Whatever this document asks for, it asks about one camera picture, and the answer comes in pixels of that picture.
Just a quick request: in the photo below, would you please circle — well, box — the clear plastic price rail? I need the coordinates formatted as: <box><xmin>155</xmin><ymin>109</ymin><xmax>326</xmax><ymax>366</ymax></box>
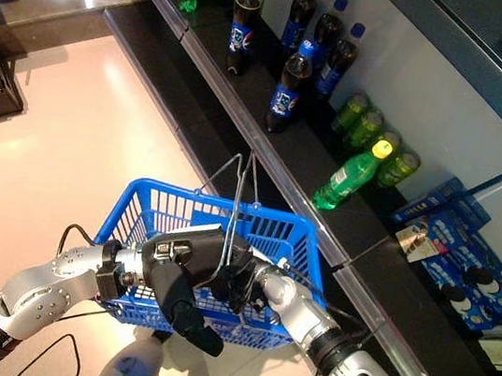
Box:
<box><xmin>45</xmin><ymin>0</ymin><xmax>502</xmax><ymax>376</ymax></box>

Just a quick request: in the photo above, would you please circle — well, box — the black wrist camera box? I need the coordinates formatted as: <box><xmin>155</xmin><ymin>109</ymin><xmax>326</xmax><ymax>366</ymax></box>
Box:
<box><xmin>91</xmin><ymin>238</ymin><xmax>136</xmax><ymax>307</ymax></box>

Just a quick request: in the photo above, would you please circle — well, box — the green soda can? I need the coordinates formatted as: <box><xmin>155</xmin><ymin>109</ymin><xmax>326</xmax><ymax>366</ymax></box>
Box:
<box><xmin>329</xmin><ymin>88</ymin><xmax>373</xmax><ymax>137</ymax></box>
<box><xmin>373</xmin><ymin>128</ymin><xmax>405</xmax><ymax>162</ymax></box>
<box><xmin>342</xmin><ymin>106</ymin><xmax>386</xmax><ymax>154</ymax></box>
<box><xmin>376</xmin><ymin>146</ymin><xmax>423</xmax><ymax>193</ymax></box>

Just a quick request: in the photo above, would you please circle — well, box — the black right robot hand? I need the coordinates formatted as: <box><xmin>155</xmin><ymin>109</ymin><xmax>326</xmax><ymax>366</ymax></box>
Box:
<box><xmin>207</xmin><ymin>240</ymin><xmax>275</xmax><ymax>319</ymax></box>

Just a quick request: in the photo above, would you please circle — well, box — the slim dark blue box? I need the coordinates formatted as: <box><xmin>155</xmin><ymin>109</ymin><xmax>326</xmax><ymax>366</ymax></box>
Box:
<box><xmin>392</xmin><ymin>169</ymin><xmax>466</xmax><ymax>234</ymax></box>

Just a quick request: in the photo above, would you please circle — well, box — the silver left robot leg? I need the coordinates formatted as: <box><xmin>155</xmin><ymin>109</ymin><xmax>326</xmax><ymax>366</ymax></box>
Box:
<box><xmin>93</xmin><ymin>322</ymin><xmax>170</xmax><ymax>376</ymax></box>

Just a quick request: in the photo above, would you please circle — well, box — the small white red snack box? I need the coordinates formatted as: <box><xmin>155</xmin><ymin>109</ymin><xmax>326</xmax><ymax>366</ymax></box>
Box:
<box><xmin>394</xmin><ymin>222</ymin><xmax>452</xmax><ymax>268</ymax></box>

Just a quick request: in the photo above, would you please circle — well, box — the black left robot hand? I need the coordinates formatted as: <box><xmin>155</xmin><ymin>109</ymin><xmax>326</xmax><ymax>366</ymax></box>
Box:
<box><xmin>127</xmin><ymin>221</ymin><xmax>241</xmax><ymax>358</ymax></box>

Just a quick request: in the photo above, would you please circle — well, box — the blue plastic shopping basket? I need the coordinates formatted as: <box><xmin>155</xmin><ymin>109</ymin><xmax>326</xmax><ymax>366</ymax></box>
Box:
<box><xmin>81</xmin><ymin>126</ymin><xmax>349</xmax><ymax>358</ymax></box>

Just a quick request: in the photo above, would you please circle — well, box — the upright blue Oreo box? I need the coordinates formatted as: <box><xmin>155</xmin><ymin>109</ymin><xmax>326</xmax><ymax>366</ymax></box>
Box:
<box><xmin>426</xmin><ymin>191</ymin><xmax>494</xmax><ymax>253</ymax></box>

